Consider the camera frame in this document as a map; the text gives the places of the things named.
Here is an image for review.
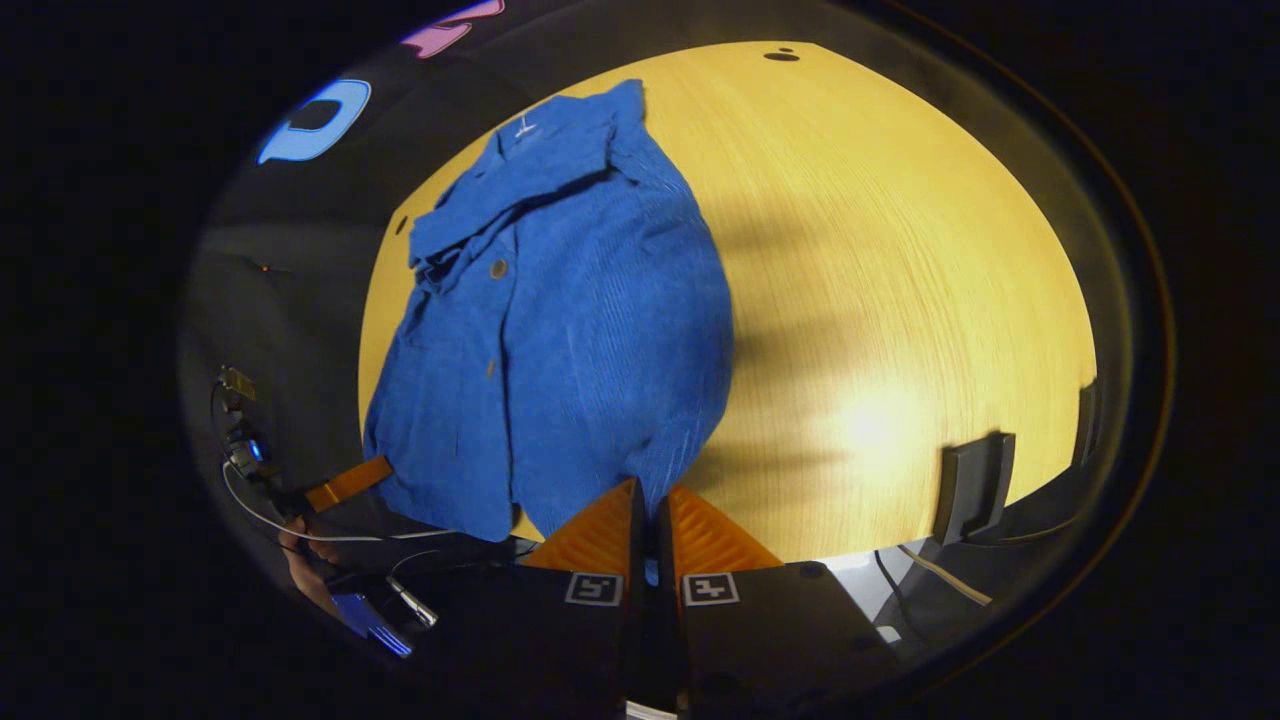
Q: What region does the blue corduroy jacket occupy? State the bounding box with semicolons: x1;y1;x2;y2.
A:
362;78;736;586

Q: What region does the beige cable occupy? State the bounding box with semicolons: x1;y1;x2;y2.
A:
895;545;993;608

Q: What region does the thin white cable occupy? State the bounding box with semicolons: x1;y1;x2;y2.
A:
222;462;461;544

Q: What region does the black table edge clamp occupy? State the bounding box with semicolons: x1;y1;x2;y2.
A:
933;432;1017;547

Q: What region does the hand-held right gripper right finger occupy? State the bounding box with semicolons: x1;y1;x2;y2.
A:
655;484;906;716

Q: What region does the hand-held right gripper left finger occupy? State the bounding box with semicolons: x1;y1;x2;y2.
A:
400;477;647;706

